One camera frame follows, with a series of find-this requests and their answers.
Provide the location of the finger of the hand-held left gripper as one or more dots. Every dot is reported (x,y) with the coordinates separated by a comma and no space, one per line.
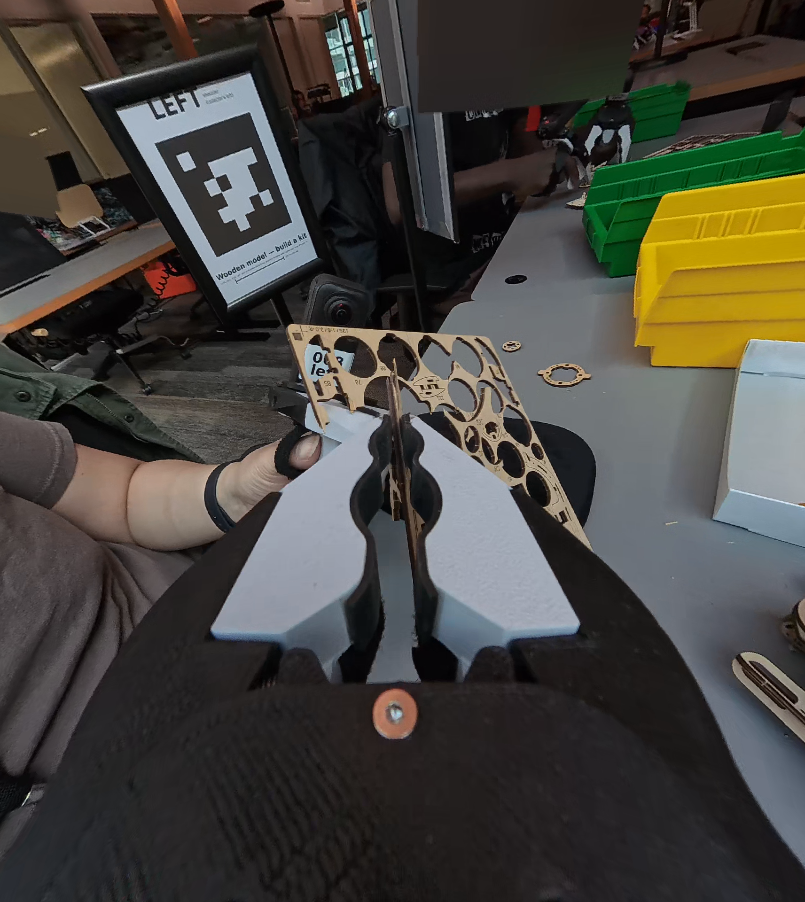
(335,426)

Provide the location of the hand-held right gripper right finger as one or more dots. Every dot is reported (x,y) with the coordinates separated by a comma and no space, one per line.
(494,564)

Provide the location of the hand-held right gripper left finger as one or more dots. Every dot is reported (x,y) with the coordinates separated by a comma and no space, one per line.
(289,564)

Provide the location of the wooden parts sheet round holes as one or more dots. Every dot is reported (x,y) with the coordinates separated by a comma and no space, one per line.
(430,389)

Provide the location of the person's left forearm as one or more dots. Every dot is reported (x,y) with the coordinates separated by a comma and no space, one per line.
(141,493)

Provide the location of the wooden submarine model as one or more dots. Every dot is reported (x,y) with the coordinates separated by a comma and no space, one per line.
(797,705)

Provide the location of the person's left hand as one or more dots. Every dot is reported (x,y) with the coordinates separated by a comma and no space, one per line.
(254,479)

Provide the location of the black wristband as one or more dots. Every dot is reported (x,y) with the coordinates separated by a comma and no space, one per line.
(217,500)

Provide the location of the dark cloth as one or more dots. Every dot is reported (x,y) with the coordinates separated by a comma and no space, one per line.
(346,197)

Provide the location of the black fabric pad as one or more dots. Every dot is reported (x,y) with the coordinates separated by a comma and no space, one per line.
(571,458)

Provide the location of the framed marker sign on stand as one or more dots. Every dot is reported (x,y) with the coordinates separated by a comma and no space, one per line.
(233,176)

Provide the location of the orange box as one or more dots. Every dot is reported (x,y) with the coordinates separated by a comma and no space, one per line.
(169,282)

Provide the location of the silver framed panel on stand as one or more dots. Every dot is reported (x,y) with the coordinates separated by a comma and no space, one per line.
(437,176)

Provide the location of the black office chair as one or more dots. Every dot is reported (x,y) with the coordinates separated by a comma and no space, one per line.
(92,310)

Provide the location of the grey background table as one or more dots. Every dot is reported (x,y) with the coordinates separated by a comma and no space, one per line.
(92,275)
(762,67)

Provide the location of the person's torso in shirt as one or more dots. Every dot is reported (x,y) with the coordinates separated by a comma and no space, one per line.
(36,634)

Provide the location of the white cardboard box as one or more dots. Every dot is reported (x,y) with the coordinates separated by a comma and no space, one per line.
(783,437)

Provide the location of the olive green jacket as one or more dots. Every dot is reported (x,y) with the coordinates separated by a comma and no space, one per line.
(21,387)

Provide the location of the green plastic bin stack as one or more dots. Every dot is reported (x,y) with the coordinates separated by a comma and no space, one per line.
(656,211)

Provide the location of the yellow plastic bin stack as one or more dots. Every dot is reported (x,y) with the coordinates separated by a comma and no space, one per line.
(740,296)

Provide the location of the wooden sheet with cutouts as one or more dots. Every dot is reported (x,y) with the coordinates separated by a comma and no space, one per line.
(691,146)

